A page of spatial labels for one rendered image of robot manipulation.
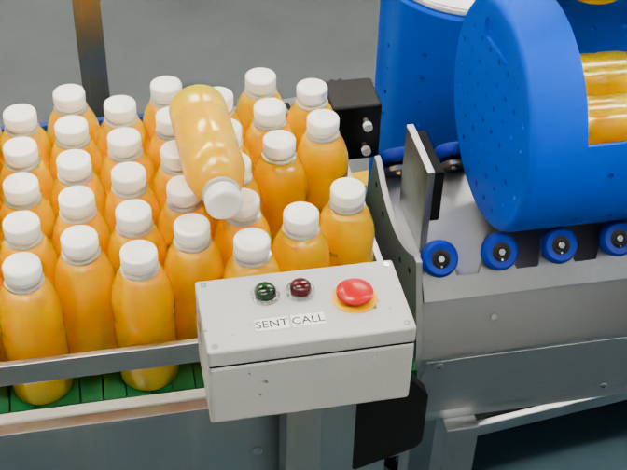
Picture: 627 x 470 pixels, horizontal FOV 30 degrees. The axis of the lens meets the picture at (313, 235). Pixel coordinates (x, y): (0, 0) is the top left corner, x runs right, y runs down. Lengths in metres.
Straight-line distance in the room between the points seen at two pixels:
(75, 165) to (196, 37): 2.34
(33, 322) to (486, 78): 0.59
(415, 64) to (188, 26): 1.97
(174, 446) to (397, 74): 0.76
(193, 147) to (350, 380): 0.31
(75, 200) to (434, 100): 0.71
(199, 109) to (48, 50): 2.35
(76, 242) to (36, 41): 2.48
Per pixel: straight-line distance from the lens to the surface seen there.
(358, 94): 1.59
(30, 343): 1.26
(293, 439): 1.25
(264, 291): 1.13
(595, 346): 1.56
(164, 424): 1.32
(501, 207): 1.40
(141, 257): 1.21
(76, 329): 1.30
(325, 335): 1.10
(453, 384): 1.56
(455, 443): 1.68
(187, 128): 1.29
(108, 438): 1.33
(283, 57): 3.56
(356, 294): 1.13
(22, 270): 1.22
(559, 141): 1.30
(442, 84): 1.80
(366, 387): 1.16
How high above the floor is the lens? 1.88
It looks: 41 degrees down
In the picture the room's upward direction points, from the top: 2 degrees clockwise
